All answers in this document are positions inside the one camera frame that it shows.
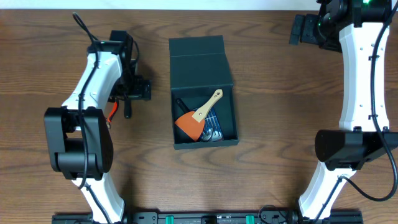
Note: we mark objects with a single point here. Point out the red handled pliers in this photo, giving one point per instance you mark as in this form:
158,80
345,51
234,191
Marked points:
112,112

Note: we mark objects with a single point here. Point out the black handled claw hammer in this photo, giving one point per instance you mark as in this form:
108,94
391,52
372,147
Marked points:
182,104

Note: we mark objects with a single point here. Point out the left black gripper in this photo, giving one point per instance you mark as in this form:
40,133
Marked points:
143,89

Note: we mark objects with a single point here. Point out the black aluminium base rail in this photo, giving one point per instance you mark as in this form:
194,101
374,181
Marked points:
269,216

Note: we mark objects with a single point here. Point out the blue drill bit case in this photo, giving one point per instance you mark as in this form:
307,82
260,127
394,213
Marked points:
218,135

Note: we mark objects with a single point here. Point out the orange scraper wooden handle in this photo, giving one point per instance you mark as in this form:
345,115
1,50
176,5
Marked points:
193,122

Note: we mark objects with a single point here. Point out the black open gift box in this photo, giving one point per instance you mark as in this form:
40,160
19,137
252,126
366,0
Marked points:
198,67

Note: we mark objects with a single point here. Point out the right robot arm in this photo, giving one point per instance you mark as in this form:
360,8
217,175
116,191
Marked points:
358,30

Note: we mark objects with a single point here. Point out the black yellow screwdriver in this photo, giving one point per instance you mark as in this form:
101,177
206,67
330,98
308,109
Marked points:
127,108

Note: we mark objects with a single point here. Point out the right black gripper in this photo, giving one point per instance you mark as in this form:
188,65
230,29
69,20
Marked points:
308,21

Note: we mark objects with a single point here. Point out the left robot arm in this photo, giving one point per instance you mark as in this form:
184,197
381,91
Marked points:
78,138

